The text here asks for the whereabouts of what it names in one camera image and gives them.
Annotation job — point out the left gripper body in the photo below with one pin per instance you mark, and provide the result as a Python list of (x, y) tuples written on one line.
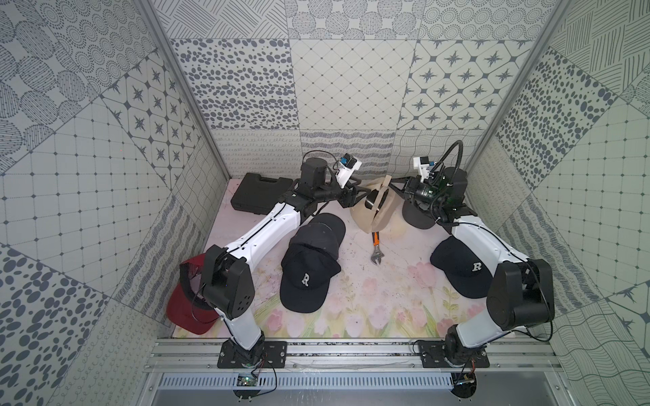
[(348, 195)]

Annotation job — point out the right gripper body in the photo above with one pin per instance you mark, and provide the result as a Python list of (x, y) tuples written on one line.
[(421, 192)]

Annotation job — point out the dark grey baseball cap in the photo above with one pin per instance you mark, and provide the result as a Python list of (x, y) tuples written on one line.
[(415, 217)]

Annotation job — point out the beige baseball cap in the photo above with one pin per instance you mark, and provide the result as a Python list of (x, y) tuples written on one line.
[(373, 213)]

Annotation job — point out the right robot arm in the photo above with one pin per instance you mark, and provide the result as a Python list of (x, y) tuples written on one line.
[(518, 290)]

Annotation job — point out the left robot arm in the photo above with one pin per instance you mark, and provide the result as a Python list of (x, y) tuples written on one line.
[(226, 280)]

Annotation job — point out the black cap behind front cap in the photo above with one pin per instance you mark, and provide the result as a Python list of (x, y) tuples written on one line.
[(324, 232)]

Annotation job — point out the black cap with white logo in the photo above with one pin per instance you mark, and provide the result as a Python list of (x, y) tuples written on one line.
[(307, 273)]

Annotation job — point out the black cap at right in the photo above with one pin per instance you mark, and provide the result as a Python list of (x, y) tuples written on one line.
[(467, 274)]

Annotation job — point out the red baseball cap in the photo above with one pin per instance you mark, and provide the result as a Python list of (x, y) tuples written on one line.
[(186, 307)]

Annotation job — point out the black plastic tool case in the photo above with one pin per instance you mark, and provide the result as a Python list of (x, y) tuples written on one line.
[(258, 194)]

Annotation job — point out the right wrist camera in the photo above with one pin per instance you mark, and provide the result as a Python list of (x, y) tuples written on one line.
[(424, 169)]

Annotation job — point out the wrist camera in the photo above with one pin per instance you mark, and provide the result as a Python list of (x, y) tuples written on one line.
[(346, 167), (424, 169)]

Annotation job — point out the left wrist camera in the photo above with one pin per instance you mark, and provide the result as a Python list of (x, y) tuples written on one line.
[(346, 167)]

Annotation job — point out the orange handled adjustable wrench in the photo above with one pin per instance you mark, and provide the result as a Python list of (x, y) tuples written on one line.
[(377, 254)]

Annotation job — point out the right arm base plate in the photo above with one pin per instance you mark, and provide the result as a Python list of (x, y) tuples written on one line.
[(438, 354)]

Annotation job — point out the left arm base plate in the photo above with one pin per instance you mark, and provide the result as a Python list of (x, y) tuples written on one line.
[(271, 353)]

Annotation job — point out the aluminium front rail frame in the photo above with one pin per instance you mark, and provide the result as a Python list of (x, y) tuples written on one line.
[(374, 371)]

